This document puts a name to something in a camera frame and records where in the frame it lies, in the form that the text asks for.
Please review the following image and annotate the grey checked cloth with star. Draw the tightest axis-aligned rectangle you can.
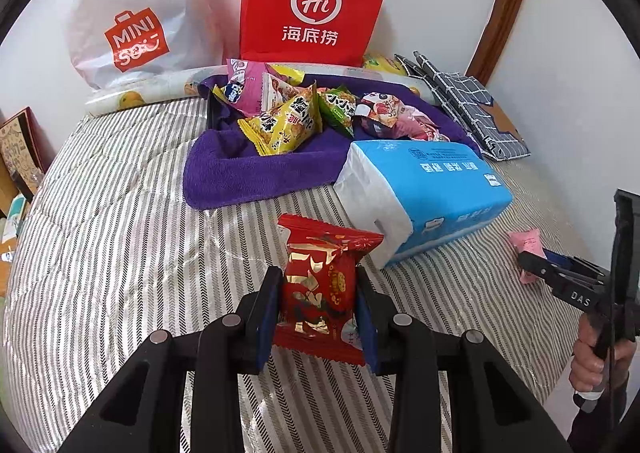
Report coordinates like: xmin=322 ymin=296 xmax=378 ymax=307
xmin=394 ymin=50 xmax=531 ymax=163

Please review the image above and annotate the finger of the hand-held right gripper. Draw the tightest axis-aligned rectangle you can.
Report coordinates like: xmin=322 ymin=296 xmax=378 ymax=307
xmin=542 ymin=248 xmax=608 ymax=281
xmin=517 ymin=251 xmax=576 ymax=295

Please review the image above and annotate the blue snack packet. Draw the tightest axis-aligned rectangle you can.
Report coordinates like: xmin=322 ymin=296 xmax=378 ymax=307
xmin=357 ymin=117 xmax=398 ymax=140

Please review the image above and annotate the person's right forearm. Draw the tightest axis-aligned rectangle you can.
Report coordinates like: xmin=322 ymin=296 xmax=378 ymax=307
xmin=566 ymin=383 xmax=628 ymax=453

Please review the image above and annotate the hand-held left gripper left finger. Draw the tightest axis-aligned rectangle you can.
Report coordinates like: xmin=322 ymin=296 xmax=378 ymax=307
xmin=57 ymin=265 xmax=283 ymax=453

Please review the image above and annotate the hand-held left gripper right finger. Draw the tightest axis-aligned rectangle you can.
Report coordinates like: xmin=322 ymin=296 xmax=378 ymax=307
xmin=356 ymin=269 xmax=573 ymax=453

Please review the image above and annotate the yellow plastic packet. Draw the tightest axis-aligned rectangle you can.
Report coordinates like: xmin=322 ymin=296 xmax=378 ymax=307
xmin=361 ymin=53 xmax=408 ymax=76

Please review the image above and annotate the striped table cover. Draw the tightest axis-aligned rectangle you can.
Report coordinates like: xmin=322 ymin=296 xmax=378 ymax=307
xmin=0 ymin=96 xmax=596 ymax=453

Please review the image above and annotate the blue tissue pack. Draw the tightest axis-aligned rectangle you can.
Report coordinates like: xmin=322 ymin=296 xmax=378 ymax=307
xmin=332 ymin=139 xmax=513 ymax=269

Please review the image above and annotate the purple towel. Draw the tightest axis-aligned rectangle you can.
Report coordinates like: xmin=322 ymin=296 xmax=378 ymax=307
xmin=182 ymin=78 xmax=483 ymax=210

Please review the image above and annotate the small pink snack packet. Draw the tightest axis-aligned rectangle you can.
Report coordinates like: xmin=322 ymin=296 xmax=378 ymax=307
xmin=506 ymin=228 xmax=547 ymax=285

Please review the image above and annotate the yellow snack packet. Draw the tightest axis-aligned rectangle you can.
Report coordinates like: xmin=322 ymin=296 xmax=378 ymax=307
xmin=272 ymin=82 xmax=323 ymax=154
xmin=237 ymin=110 xmax=286 ymax=157

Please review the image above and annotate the magenta snack packet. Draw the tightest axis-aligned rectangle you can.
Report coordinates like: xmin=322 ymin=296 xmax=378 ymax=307
xmin=225 ymin=58 xmax=306 ymax=116

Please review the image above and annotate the pale pink snack packet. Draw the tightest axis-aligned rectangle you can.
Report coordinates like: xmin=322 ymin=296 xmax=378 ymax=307
xmin=392 ymin=106 xmax=436 ymax=140

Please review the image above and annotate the person's right hand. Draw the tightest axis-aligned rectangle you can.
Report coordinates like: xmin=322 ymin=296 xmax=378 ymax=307
xmin=571 ymin=318 xmax=637 ymax=395

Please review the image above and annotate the panda print snack packet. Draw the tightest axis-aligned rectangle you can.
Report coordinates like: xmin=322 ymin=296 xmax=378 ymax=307
xmin=352 ymin=92 xmax=416 ymax=134

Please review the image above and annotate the green snack packet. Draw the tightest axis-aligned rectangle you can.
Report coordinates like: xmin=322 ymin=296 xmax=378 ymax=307
xmin=319 ymin=86 xmax=358 ymax=138

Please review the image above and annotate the pink red snack packet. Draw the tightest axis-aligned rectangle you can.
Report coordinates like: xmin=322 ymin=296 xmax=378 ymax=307
xmin=417 ymin=116 xmax=453 ymax=143

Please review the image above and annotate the brown picture frame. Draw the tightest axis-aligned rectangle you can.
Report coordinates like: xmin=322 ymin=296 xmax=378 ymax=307
xmin=0 ymin=106 xmax=46 ymax=194

